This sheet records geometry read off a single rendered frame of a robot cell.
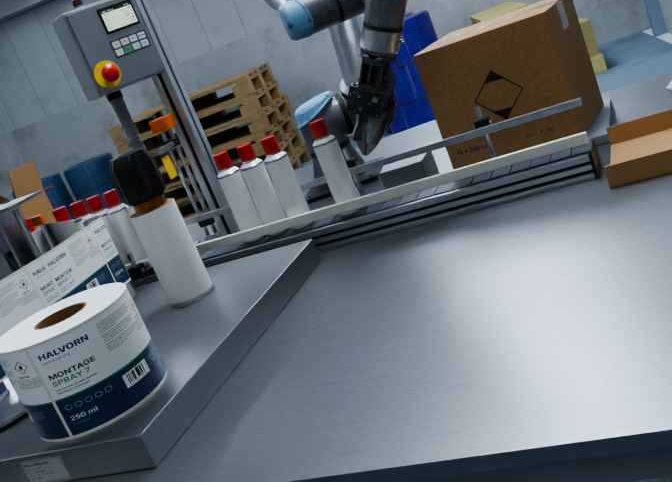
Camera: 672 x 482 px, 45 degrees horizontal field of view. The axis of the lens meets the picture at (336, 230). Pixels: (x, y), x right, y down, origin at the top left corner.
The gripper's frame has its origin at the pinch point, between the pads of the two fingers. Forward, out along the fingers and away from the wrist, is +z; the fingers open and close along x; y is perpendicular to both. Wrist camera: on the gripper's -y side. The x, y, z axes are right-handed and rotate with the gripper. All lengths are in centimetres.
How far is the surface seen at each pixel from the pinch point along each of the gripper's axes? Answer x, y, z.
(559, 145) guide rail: 36.3, 4.5, -10.2
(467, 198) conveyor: 22.2, 5.6, 3.5
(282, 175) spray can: -16.2, 2.9, 8.9
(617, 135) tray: 46.7, -12.4, -9.7
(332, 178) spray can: -5.5, 2.9, 7.0
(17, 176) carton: -163, -103, 80
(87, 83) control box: -65, -1, 0
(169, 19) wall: -362, -603, 126
